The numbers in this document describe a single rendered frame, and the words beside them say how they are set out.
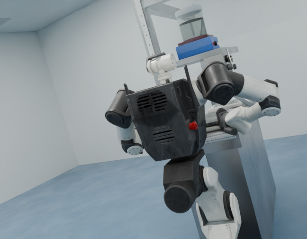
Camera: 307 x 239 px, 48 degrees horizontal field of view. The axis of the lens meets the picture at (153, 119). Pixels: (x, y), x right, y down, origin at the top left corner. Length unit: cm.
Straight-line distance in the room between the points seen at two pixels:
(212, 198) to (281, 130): 363
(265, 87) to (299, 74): 355
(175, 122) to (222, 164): 88
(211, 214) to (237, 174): 43
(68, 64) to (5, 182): 249
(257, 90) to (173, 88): 36
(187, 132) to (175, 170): 18
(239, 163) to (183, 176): 78
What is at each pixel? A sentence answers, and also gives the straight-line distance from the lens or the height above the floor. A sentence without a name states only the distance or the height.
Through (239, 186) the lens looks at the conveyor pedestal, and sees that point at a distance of 214.
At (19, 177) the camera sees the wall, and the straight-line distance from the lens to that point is 670.
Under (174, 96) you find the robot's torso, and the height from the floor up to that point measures 118.
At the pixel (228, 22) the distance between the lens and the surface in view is 178.
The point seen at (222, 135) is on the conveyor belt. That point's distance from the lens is 192.
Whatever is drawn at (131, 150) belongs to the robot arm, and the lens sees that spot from 170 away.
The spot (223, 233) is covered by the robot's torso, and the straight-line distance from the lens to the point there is 177.
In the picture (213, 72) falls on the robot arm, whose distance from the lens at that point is 135.
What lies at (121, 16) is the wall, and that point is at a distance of 612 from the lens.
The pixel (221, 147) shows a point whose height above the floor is 80.
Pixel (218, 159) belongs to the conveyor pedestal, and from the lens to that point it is 210.
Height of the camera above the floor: 125
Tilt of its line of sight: 6 degrees down
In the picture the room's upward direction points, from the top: 16 degrees counter-clockwise
